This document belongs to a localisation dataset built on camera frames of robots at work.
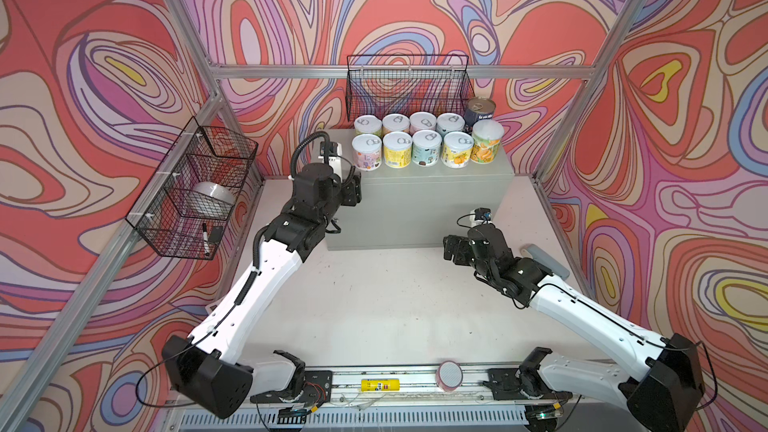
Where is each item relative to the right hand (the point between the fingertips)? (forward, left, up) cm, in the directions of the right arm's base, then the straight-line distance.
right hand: (460, 247), depth 81 cm
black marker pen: (-1, +65, +9) cm, 66 cm away
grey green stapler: (+5, -26, -13) cm, 30 cm away
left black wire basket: (+5, +69, +16) cm, 71 cm away
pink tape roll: (-29, +6, -12) cm, 32 cm away
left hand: (+10, +28, +20) cm, 36 cm away
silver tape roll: (+5, +62, +17) cm, 64 cm away
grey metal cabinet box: (+12, +11, +3) cm, 17 cm away
